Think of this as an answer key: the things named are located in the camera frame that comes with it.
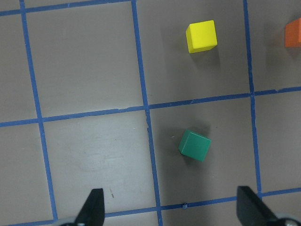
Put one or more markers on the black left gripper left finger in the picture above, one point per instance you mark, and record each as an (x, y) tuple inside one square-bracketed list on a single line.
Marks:
[(92, 212)]

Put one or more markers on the green wooden block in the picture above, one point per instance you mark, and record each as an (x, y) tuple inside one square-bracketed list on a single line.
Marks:
[(194, 145)]

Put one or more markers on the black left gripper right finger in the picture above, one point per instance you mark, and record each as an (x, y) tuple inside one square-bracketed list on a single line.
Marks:
[(251, 210)]

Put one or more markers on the orange wooden block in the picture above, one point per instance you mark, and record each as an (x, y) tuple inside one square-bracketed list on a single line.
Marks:
[(293, 34)]

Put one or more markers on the yellow wooden block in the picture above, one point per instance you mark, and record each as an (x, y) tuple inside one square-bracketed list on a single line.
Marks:
[(201, 36)]

